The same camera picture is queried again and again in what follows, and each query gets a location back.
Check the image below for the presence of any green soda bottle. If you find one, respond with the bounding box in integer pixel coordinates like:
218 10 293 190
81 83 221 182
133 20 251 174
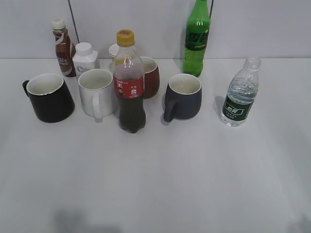
183 0 211 77

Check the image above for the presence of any brown coffee drink bottle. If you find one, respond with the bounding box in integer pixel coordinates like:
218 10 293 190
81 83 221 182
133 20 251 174
52 19 76 77

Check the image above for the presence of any white ceramic mug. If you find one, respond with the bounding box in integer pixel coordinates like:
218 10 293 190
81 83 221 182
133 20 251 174
78 69 118 122

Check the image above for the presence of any white plastic bottle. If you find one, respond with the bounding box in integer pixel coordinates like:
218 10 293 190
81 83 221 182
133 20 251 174
72 42 100 77

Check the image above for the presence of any clear water bottle green label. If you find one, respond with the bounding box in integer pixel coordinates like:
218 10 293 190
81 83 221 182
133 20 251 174
221 58 261 127

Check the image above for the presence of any dark red ceramic mug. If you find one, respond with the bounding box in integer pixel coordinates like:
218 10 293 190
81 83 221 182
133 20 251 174
140 56 160 99

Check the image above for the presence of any black ceramic mug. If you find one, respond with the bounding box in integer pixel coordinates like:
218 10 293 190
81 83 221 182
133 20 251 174
22 73 75 123

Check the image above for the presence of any dark blue ceramic mug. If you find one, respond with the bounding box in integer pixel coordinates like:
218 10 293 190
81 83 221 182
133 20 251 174
163 74 202 122

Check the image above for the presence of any black cable on wall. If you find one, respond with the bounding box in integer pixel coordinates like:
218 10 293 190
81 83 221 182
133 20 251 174
68 0 81 43

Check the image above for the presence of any cola bottle yellow cap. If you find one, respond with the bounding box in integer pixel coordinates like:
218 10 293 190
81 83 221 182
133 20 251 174
113 29 146 133

